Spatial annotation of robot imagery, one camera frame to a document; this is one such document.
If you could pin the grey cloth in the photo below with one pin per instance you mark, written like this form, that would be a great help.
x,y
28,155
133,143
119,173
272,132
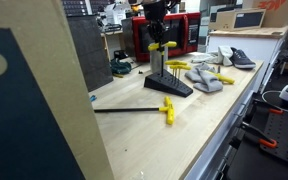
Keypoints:
x,y
204,79

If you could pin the cardboard box with label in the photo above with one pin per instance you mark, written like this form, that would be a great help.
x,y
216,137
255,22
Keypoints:
x,y
238,19

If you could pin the black hex key stand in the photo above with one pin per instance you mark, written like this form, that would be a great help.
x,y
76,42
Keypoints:
x,y
166,82

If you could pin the white towel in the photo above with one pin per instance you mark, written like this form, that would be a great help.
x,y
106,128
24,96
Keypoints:
x,y
221,56

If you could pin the yellow T-handle hex key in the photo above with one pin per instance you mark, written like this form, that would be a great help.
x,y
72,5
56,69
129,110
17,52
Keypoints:
x,y
175,62
180,71
162,48
167,108
221,77

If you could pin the black pegboard panel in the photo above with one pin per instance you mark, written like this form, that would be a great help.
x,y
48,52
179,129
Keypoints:
x,y
252,160

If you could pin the dark grey panel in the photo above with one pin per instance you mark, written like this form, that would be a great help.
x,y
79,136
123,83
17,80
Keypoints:
x,y
90,51

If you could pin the red black microwave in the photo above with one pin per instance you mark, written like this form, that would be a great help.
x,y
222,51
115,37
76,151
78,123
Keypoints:
x,y
183,28

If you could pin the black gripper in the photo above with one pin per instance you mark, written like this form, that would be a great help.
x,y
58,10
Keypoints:
x,y
155,11

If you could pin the orange black clamp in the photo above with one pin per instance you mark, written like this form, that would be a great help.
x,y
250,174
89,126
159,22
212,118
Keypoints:
x,y
256,134
269,107

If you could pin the metal cup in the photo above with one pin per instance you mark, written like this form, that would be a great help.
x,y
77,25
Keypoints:
x,y
156,61

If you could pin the dark grey sneaker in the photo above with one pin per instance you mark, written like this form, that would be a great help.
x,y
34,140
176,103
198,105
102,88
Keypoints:
x,y
240,60

